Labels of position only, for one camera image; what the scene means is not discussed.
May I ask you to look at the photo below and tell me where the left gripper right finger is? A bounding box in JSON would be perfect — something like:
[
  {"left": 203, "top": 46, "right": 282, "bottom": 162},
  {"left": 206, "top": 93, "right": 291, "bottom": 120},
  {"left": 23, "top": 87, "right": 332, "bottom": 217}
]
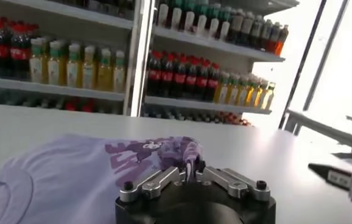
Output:
[{"left": 194, "top": 160, "right": 272, "bottom": 203}]

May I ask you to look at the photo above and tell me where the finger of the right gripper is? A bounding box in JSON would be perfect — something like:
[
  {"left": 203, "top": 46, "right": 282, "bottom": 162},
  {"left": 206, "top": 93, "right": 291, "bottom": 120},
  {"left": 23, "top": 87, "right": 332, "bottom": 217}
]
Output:
[{"left": 308, "top": 163, "right": 352, "bottom": 212}]

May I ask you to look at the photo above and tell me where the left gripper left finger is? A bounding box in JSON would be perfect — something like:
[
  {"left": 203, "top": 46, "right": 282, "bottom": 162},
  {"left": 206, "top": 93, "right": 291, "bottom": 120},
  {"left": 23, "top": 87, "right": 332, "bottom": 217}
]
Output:
[{"left": 119, "top": 166, "right": 189, "bottom": 203}]

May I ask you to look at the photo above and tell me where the purple t-shirt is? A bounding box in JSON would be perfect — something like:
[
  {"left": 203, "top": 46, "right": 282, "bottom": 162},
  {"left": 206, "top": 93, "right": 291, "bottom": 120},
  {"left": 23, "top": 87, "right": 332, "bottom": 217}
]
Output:
[{"left": 0, "top": 135, "right": 206, "bottom": 224}]

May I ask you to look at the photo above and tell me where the grey metal drinks shelf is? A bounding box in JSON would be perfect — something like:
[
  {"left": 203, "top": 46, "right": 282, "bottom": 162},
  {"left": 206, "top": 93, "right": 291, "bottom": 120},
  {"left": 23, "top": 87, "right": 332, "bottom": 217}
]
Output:
[
  {"left": 0, "top": 0, "right": 143, "bottom": 116},
  {"left": 139, "top": 0, "right": 300, "bottom": 127}
]

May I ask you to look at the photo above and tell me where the black metal pole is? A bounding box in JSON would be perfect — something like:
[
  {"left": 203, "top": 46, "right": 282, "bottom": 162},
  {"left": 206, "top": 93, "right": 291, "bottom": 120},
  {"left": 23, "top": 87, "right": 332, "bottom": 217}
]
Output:
[{"left": 280, "top": 0, "right": 328, "bottom": 129}]

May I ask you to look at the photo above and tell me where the red drink bottle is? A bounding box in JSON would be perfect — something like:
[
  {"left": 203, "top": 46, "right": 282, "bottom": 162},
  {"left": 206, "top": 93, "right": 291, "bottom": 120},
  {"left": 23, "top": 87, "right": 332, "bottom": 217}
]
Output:
[
  {"left": 275, "top": 24, "right": 290, "bottom": 57},
  {"left": 267, "top": 21, "right": 282, "bottom": 54}
]

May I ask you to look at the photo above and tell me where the dark bottle blue-white label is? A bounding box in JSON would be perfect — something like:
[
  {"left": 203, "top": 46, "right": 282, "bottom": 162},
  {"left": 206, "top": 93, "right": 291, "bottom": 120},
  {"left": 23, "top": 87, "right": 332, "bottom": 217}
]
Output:
[
  {"left": 259, "top": 18, "right": 273, "bottom": 51},
  {"left": 250, "top": 15, "right": 264, "bottom": 49}
]

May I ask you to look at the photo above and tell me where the dark tea bottle white label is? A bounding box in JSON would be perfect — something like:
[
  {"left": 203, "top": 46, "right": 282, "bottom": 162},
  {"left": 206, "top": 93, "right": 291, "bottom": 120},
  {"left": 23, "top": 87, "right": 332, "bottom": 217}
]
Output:
[
  {"left": 195, "top": 2, "right": 209, "bottom": 36},
  {"left": 157, "top": 0, "right": 169, "bottom": 27},
  {"left": 207, "top": 4, "right": 221, "bottom": 39},
  {"left": 219, "top": 6, "right": 232, "bottom": 41},
  {"left": 183, "top": 0, "right": 196, "bottom": 33},
  {"left": 170, "top": 0, "right": 183, "bottom": 30}
]

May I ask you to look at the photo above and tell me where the dark bottle beige label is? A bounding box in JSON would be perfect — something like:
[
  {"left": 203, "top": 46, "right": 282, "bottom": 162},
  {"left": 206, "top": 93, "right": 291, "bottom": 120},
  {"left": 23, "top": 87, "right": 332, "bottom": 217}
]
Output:
[
  {"left": 228, "top": 9, "right": 244, "bottom": 44},
  {"left": 239, "top": 12, "right": 255, "bottom": 46}
]

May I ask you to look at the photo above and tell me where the grey metal frame rack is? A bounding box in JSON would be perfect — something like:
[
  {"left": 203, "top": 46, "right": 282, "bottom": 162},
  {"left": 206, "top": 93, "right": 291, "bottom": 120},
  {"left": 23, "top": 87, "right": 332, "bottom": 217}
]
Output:
[{"left": 279, "top": 108, "right": 352, "bottom": 153}]

